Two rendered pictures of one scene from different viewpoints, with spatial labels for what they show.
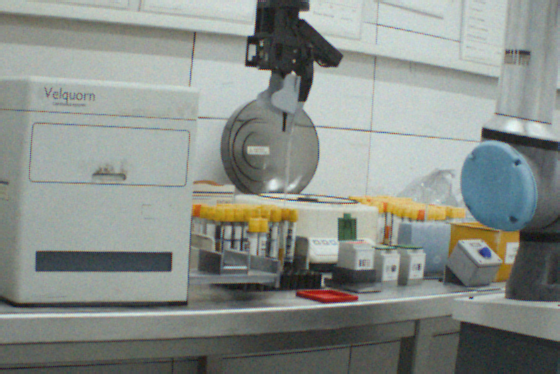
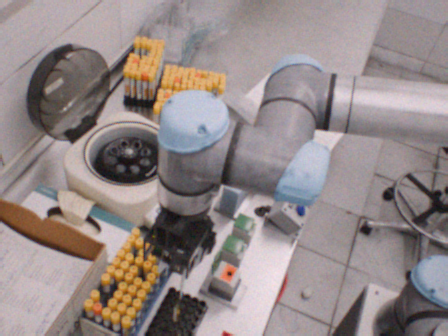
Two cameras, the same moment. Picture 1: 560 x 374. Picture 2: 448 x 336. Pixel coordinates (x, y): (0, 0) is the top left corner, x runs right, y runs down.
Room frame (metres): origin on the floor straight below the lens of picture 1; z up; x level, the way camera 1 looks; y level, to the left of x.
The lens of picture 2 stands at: (1.37, 0.22, 1.85)
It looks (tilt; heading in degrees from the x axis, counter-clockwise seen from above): 48 degrees down; 324
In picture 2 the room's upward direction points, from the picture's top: 11 degrees clockwise
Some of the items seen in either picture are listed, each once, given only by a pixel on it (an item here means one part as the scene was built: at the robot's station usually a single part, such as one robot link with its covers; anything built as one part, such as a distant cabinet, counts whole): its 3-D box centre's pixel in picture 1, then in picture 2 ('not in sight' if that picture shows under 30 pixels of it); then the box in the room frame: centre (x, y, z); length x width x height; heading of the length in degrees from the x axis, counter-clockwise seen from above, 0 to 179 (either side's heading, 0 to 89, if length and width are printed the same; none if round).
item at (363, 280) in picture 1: (353, 277); (224, 286); (1.76, -0.12, 0.89); 0.09 x 0.05 x 0.04; 37
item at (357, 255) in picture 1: (355, 261); (225, 280); (1.76, -0.12, 0.92); 0.05 x 0.04 x 0.06; 37
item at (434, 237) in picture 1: (422, 250); (237, 189); (1.96, -0.26, 0.92); 0.10 x 0.07 x 0.10; 124
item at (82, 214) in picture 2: not in sight; (77, 223); (2.02, 0.11, 0.92); 0.24 x 0.12 x 0.10; 39
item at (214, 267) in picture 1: (210, 267); not in sight; (1.55, 0.10, 0.92); 0.21 x 0.07 x 0.05; 129
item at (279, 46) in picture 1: (282, 36); (180, 225); (1.72, 0.03, 1.27); 0.09 x 0.08 x 0.12; 129
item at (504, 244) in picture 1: (492, 251); not in sight; (2.02, -0.41, 0.93); 0.13 x 0.13 x 0.10; 39
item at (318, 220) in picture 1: (309, 229); (135, 171); (2.09, -0.05, 0.94); 0.30 x 0.24 x 0.12; 31
